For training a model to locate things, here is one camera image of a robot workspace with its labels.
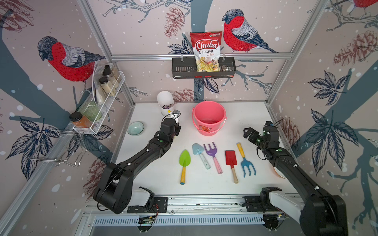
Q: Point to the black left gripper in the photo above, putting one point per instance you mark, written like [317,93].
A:
[177,128]

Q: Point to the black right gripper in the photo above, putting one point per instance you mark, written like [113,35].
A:
[254,133]

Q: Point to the light blue trowel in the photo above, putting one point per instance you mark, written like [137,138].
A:
[198,150]

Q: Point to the green trowel yellow handle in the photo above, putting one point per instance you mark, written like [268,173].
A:
[184,161]

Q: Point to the blue fork yellow handle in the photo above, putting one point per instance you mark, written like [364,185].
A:
[246,163]

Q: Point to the pink plastic bucket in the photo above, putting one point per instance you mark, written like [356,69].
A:
[208,117]

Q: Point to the red spade wooden handle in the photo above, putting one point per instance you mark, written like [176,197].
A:
[230,158]

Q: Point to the purple fork pink handle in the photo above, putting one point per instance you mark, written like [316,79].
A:
[211,150]

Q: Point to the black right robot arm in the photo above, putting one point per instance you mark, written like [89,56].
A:
[317,212]

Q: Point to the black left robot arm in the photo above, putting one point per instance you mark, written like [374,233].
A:
[114,190]

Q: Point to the white paper cup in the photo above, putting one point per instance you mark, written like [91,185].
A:
[166,102]

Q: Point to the light green bowl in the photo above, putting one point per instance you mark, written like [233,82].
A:
[135,128]

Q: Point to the white plate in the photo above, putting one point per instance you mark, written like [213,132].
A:
[279,173]

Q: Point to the beige bottle black cap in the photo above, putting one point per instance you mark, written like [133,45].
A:
[107,86]
[107,72]

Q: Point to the orange jar black lid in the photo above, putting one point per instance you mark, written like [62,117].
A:
[80,120]

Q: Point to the red cassava chips bag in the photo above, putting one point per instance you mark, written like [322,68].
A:
[206,47]

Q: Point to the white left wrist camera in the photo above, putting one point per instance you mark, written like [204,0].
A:
[176,113]

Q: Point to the black wall basket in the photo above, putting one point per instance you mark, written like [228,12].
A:
[186,68]

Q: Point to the white wire wall shelf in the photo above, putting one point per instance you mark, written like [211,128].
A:
[100,97]

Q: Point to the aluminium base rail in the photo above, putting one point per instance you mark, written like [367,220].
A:
[199,210]

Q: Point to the metal wire rack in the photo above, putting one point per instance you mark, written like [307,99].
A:
[69,150]

